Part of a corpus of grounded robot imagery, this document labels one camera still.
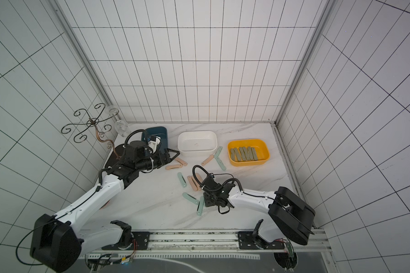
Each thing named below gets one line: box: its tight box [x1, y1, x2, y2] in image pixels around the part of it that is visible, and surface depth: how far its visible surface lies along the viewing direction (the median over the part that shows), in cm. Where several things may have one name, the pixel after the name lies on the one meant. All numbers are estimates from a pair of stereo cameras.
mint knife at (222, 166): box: [215, 156, 227, 171], surface depth 100 cm
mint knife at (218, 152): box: [214, 145, 224, 159], surface depth 106 cm
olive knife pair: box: [247, 146, 254, 160], surface depth 105 cm
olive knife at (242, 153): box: [238, 146, 246, 161], surface depth 105 cm
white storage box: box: [177, 130, 219, 158], surface depth 109 cm
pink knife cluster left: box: [187, 175, 198, 192], surface depth 92 cm
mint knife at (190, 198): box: [182, 192, 199, 205], surface depth 87 cm
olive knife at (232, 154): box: [230, 147, 236, 162], surface depth 105 cm
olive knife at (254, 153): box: [251, 147, 258, 161], surface depth 103 cm
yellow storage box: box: [227, 138, 270, 167], surface depth 102 cm
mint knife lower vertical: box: [197, 195, 205, 217], surface depth 84 cm
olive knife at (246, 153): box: [242, 146, 251, 160], surface depth 105 cm
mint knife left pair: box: [177, 171, 188, 188], surface depth 94 cm
